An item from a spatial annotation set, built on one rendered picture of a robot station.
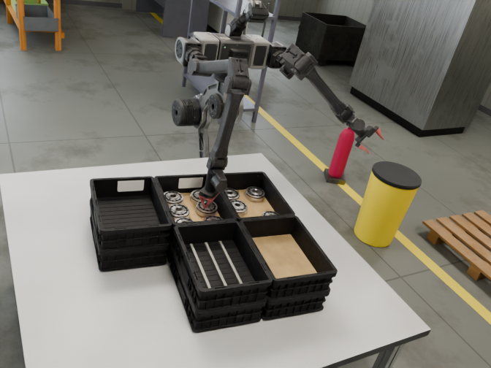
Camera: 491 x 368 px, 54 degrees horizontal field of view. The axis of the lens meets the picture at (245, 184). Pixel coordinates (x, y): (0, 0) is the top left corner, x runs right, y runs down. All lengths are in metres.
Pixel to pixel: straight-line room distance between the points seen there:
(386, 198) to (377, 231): 0.31
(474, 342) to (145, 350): 2.31
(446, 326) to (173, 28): 6.17
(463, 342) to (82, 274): 2.42
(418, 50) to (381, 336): 4.63
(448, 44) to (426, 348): 3.75
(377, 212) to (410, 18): 3.28
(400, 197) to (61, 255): 2.41
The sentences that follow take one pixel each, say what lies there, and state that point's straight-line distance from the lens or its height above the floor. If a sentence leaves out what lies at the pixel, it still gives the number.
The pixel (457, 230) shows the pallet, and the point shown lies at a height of 0.11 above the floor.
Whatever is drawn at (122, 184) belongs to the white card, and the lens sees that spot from 2.35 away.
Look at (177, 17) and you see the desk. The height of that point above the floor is 0.31.
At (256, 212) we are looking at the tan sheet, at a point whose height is 0.83.
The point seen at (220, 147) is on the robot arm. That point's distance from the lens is 2.11.
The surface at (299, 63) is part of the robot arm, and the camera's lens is 2.21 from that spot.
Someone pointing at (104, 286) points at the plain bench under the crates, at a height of 0.70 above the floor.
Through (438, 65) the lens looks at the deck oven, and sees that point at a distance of 6.14.
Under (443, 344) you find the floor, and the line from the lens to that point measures 3.42.
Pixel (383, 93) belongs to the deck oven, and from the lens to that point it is 6.69.
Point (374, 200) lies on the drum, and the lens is 3.74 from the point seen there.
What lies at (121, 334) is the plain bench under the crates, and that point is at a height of 0.70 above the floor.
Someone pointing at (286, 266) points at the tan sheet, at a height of 0.83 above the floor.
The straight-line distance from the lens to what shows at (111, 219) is 2.24.
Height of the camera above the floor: 2.17
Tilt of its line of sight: 31 degrees down
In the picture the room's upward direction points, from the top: 12 degrees clockwise
